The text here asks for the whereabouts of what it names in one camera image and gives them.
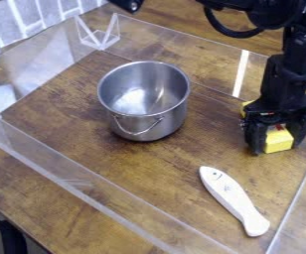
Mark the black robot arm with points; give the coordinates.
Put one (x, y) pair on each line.
(268, 15)

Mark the clear acrylic enclosure wall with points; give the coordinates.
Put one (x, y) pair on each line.
(91, 194)

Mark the grey white patterned curtain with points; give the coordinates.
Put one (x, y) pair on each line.
(25, 17)

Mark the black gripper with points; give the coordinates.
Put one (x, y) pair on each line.
(281, 101)

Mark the silver metal pot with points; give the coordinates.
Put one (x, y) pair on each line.
(143, 95)

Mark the white wooden toy fish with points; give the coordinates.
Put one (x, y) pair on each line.
(232, 197)

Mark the yellow butter block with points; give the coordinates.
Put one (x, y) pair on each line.
(278, 139)

